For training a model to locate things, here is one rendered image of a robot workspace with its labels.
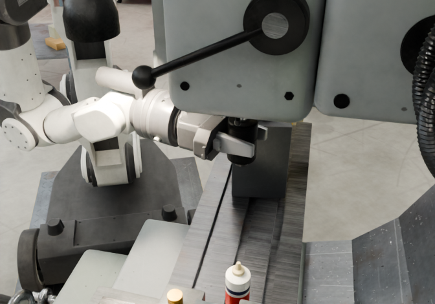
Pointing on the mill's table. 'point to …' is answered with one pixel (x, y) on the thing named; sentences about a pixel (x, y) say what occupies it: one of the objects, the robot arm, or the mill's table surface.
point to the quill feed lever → (275, 38)
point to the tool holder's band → (243, 125)
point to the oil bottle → (237, 284)
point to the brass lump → (175, 297)
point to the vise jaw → (190, 294)
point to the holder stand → (266, 165)
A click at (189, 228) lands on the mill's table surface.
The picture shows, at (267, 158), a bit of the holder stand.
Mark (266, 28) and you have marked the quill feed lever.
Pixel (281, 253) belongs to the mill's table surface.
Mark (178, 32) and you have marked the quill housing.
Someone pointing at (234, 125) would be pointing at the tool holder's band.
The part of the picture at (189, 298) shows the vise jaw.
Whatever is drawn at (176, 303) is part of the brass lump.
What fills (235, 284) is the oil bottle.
